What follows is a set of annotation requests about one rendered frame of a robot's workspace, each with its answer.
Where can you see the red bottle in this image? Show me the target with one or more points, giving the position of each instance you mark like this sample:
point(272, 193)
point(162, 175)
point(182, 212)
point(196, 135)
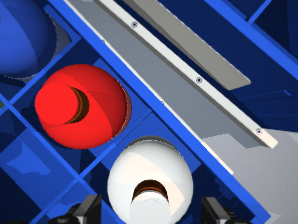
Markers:
point(82, 106)

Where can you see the green bottle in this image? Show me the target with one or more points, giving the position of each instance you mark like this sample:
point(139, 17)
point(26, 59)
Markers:
point(1, 104)

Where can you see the blue labelled bottle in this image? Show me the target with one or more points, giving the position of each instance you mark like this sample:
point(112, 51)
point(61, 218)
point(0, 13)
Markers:
point(29, 39)

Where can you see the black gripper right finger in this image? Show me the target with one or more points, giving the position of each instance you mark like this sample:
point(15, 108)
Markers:
point(213, 213)

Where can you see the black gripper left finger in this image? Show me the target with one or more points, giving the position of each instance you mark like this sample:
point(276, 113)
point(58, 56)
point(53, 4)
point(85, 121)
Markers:
point(87, 212)

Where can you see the blue plastic crate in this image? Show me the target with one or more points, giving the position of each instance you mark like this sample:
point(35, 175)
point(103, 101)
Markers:
point(255, 67)
point(35, 169)

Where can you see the white bottle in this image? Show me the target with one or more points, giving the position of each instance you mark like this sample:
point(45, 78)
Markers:
point(150, 182)

